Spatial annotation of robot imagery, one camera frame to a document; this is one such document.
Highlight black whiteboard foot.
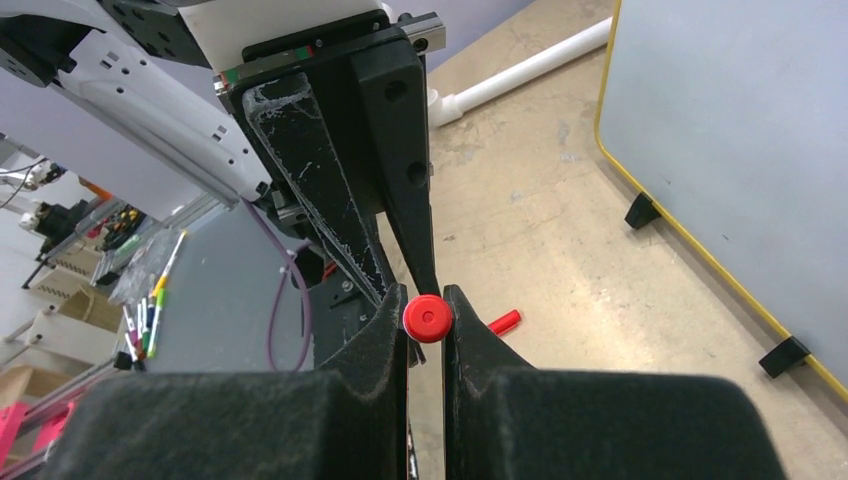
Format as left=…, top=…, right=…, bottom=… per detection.
left=758, top=336, right=811, bottom=379
left=624, top=192, right=662, bottom=230

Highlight left black whiteboard foot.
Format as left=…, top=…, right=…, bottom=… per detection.
left=624, top=192, right=662, bottom=230

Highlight red whiteboard marker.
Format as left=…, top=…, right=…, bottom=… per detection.
left=402, top=294, right=453, bottom=344

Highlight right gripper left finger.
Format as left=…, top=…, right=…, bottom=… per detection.
left=40, top=284, right=408, bottom=479

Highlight white PVC pipe frame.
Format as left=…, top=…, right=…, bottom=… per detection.
left=427, top=17, right=613, bottom=128

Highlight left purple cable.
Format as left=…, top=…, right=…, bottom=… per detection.
left=241, top=198, right=315, bottom=374

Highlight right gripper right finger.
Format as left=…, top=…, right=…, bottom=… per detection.
left=443, top=285, right=785, bottom=479

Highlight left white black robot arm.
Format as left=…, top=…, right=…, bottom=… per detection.
left=1, top=1, right=446, bottom=304

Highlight red marker cap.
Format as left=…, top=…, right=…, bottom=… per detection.
left=488, top=309, right=522, bottom=336

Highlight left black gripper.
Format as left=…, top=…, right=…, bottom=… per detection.
left=215, top=10, right=446, bottom=305

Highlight coloured markers on bench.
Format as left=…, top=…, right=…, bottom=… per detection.
left=110, top=229, right=188, bottom=372

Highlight yellow framed whiteboard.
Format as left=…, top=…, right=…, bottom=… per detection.
left=595, top=1, right=847, bottom=395

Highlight right black whiteboard foot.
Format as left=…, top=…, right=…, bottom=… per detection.
left=758, top=336, right=811, bottom=379

